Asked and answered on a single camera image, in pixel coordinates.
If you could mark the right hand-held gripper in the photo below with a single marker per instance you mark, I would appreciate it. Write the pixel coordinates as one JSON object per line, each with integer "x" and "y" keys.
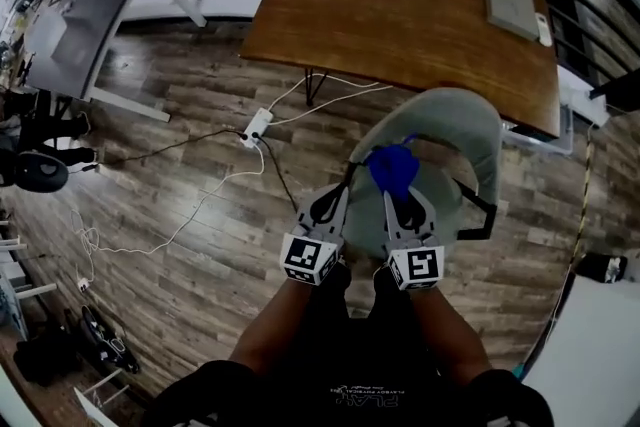
{"x": 417, "y": 265}

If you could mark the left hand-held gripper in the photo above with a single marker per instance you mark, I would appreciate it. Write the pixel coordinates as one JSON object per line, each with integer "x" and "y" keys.
{"x": 307, "y": 260}

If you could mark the grey upholstered chair seat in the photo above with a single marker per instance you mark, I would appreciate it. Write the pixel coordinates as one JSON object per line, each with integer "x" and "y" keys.
{"x": 445, "y": 200}

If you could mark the blue wiping cloth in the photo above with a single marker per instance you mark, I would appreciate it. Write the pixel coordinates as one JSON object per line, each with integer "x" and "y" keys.
{"x": 392, "y": 167}

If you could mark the grey upholstered chair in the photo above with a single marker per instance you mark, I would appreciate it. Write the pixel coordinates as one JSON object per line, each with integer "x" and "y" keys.
{"x": 450, "y": 115}

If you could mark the person's left forearm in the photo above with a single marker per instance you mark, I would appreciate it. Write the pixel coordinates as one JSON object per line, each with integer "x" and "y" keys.
{"x": 270, "y": 335}

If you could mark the person's right forearm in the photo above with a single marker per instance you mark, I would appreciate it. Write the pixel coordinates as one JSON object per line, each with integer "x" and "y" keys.
{"x": 445, "y": 340}

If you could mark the person's black trousers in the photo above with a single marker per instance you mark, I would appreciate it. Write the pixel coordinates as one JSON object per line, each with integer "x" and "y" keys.
{"x": 370, "y": 345}

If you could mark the yellow-black striped tape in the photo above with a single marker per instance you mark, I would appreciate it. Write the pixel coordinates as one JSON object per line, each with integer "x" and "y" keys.
{"x": 585, "y": 195}

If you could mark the clear plastic storage bin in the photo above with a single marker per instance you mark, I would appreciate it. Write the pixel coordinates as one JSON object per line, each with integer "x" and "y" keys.
{"x": 565, "y": 130}

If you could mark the person's black printed shirt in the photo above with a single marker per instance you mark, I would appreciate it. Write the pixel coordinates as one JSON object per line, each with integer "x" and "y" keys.
{"x": 350, "y": 405}

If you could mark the black pouch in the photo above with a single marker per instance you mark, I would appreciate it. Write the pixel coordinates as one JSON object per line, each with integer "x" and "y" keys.
{"x": 600, "y": 267}

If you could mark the brown wooden table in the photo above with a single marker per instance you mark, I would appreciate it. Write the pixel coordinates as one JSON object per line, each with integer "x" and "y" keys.
{"x": 375, "y": 15}

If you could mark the white table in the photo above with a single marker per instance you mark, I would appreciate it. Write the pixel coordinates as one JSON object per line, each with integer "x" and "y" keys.
{"x": 590, "y": 355}

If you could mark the white remote control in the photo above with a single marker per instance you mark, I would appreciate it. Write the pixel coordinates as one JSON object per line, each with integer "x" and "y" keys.
{"x": 543, "y": 30}

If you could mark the flat grey box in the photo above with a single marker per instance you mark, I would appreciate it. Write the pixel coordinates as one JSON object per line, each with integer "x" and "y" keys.
{"x": 510, "y": 2}

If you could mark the small white power strip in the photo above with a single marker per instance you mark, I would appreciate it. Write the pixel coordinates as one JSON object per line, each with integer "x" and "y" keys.
{"x": 83, "y": 285}

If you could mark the black backpack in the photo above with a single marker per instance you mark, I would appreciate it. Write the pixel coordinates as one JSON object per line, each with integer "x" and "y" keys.
{"x": 40, "y": 170}

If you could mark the grey-top white-leg table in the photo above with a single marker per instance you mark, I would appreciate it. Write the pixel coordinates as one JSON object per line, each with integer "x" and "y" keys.
{"x": 90, "y": 25}

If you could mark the black bag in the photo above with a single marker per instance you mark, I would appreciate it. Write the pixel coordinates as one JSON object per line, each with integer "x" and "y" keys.
{"x": 45, "y": 350}

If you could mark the white stool frame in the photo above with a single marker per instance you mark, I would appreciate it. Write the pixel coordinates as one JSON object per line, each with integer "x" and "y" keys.
{"x": 15, "y": 260}

